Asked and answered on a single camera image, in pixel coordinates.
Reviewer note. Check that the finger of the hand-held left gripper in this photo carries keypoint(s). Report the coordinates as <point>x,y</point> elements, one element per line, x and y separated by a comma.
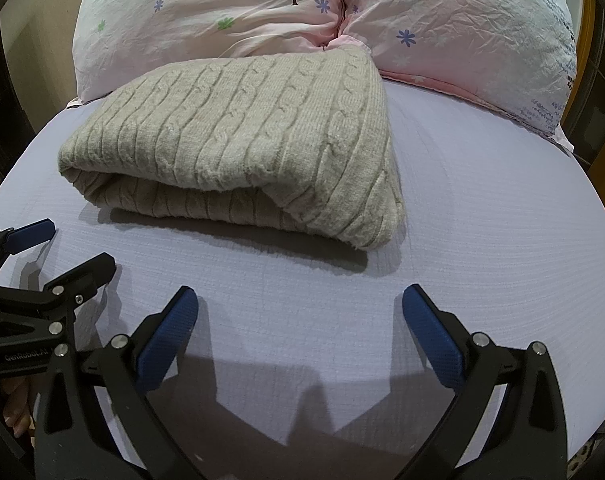
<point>30,234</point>
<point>85,270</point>

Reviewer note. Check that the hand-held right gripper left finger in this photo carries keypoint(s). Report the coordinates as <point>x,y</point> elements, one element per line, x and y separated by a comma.
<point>166,342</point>

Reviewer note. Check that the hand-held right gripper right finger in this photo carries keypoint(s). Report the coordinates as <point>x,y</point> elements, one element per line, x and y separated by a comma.
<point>432,345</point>

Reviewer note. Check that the person's left hand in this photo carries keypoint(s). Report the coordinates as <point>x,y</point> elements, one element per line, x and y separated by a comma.
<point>18,405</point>

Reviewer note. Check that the lavender bed sheet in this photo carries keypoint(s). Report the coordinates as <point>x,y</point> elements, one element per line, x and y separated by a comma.
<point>457,240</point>

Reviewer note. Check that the dark wooden furniture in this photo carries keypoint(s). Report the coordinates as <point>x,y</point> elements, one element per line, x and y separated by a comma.
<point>0,105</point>

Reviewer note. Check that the pink floral pillow with tree print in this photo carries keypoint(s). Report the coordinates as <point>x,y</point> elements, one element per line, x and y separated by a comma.
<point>207,25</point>

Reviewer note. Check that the wooden headboard frame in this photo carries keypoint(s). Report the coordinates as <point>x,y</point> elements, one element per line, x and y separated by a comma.
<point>590,85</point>

